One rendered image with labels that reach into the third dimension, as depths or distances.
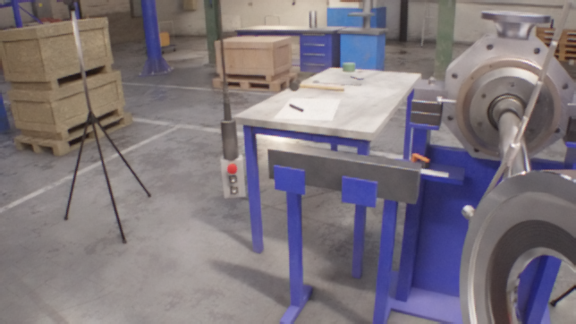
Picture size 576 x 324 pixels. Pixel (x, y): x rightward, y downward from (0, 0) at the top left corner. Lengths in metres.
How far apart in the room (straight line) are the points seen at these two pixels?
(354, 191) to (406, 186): 0.20
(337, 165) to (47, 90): 3.67
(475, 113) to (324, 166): 0.60
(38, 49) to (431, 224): 3.95
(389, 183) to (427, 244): 0.65
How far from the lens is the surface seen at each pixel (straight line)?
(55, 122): 4.75
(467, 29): 13.25
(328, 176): 1.64
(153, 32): 8.89
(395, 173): 1.55
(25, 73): 4.93
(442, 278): 2.25
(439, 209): 2.04
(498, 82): 1.54
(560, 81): 1.72
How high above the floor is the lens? 1.48
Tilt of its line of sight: 23 degrees down
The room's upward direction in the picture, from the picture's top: 2 degrees counter-clockwise
